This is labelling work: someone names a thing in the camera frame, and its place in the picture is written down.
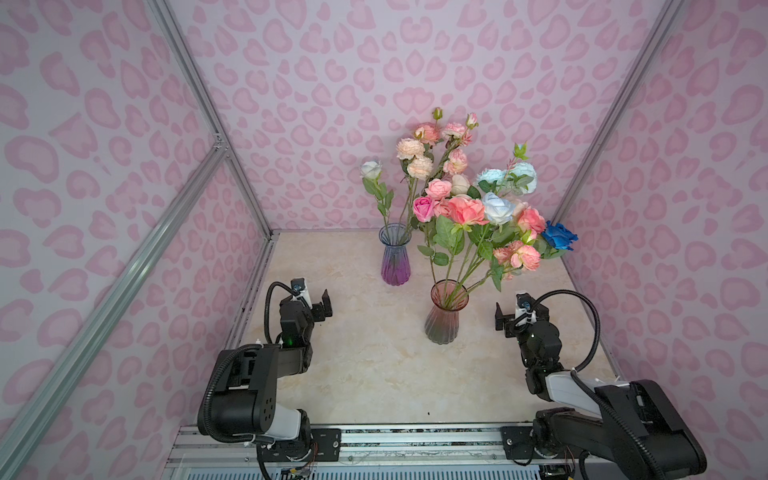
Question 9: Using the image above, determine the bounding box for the white blue large rose stem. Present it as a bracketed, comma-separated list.
[455, 191, 517, 301]

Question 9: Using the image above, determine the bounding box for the aluminium frame post left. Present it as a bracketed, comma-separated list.
[147, 0, 273, 240]

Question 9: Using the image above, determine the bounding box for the aluminium frame post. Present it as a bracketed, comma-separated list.
[147, 0, 273, 240]
[553, 0, 688, 224]

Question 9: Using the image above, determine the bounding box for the blue flower stem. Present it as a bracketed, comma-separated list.
[541, 221, 578, 259]

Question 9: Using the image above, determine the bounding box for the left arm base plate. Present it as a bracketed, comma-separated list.
[257, 427, 342, 463]

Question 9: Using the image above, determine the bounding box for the purple blue glass vase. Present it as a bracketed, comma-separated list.
[379, 223, 411, 286]

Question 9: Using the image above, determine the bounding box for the cream and red rose stem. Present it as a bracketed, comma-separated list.
[516, 207, 547, 241]

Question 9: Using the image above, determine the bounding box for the aluminium diagonal frame bar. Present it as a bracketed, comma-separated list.
[1, 144, 227, 479]

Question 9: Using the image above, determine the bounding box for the pale blue white rose stem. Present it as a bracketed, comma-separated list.
[360, 160, 394, 225]

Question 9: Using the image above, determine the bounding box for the red grey glass vase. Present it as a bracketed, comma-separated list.
[424, 279, 469, 345]

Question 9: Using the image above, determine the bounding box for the pink multi bloom rose stem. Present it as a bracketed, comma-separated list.
[438, 113, 479, 177]

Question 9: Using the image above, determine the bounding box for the pink double rose stem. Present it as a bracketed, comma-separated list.
[412, 179, 453, 223]

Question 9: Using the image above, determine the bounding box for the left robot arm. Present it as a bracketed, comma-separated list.
[197, 291, 333, 444]

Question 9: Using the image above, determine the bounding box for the red pink rose stem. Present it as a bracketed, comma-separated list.
[432, 195, 489, 306]

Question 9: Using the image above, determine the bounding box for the light blue rose stem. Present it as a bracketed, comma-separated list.
[475, 144, 538, 197]

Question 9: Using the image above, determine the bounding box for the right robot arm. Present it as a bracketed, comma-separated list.
[494, 294, 708, 479]

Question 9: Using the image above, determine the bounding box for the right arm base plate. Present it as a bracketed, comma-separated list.
[500, 425, 535, 466]

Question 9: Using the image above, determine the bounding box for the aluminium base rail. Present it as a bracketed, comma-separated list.
[161, 422, 623, 479]

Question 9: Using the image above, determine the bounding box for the aluminium frame post right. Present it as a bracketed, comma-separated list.
[553, 0, 688, 224]

